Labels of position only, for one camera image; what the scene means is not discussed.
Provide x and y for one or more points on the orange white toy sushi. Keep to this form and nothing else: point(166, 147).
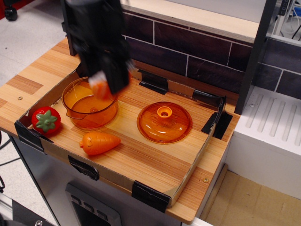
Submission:
point(100, 87)

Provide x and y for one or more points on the dark grey left post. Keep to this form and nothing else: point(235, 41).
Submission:
point(68, 19)

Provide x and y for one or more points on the orange transparent pot lid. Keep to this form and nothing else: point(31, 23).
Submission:
point(164, 122)

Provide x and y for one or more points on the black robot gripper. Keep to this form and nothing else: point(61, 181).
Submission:
point(97, 32)

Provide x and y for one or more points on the grey toy oven front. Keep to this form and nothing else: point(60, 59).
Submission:
point(90, 211)

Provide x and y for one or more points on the cardboard fence with black tape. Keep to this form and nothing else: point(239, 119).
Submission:
point(173, 178)

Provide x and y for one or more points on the white toy sink drainboard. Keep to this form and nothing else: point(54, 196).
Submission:
point(266, 144)

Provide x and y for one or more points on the orange transparent plastic pot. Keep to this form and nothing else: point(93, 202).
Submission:
point(84, 109)

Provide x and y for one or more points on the dark grey post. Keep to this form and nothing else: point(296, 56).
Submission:
point(68, 19)
point(255, 55)

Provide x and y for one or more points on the black caster wheel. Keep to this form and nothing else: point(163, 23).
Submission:
point(10, 13)

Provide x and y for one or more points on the red toy strawberry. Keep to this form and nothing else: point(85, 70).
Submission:
point(46, 120)

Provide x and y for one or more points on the dark grey right post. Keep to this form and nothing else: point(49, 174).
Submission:
point(255, 55)

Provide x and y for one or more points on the orange toy carrot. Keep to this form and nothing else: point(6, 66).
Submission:
point(95, 143)

